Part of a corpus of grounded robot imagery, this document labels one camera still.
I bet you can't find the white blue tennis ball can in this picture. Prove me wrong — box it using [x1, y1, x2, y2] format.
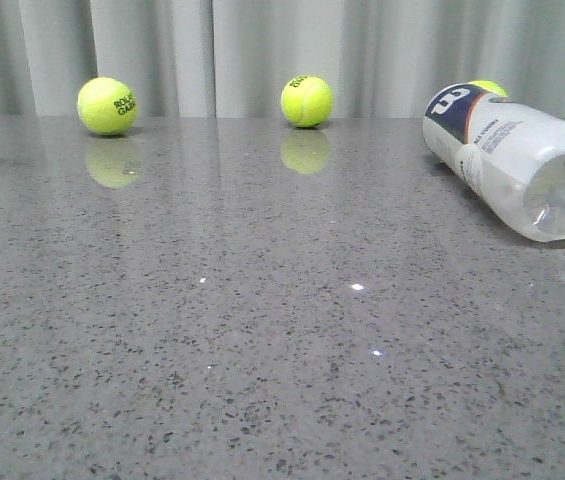
[422, 83, 565, 242]

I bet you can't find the centre back tennis ball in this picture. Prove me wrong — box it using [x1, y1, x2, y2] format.
[280, 76, 333, 128]

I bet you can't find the Roland Garros tennis ball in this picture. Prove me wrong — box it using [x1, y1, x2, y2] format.
[76, 77, 138, 136]

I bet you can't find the right Wilson tennis ball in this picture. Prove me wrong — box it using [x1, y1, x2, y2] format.
[469, 79, 509, 97]

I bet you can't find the grey pleated curtain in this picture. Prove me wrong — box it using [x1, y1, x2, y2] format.
[0, 1, 565, 118]

